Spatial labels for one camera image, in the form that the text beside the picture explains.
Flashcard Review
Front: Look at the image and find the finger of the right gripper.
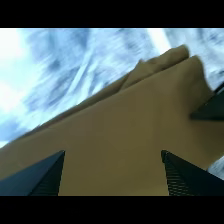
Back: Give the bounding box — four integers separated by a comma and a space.
189, 83, 224, 122

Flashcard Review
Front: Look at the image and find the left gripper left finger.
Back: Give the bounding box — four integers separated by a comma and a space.
0, 149, 66, 197

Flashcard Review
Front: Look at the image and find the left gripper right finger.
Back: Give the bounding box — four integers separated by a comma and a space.
160, 149, 224, 197

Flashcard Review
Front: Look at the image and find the brown garment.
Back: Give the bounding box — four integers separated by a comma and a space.
0, 44, 224, 197

